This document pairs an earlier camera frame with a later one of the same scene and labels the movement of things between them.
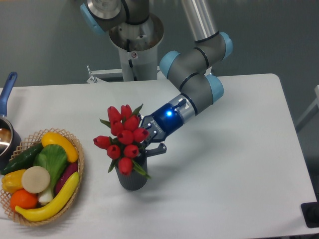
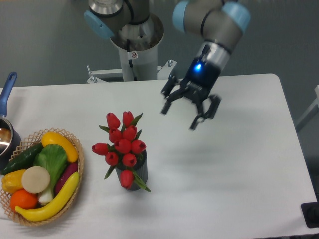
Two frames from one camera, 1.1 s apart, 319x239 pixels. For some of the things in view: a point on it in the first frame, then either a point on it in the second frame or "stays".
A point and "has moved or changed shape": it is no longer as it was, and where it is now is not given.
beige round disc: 35,179 stays
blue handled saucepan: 10,138 stays
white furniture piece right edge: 311,112 stays
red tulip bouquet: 123,145 has moved or changed shape
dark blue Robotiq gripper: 165,119 → 200,79
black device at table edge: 310,212 stays
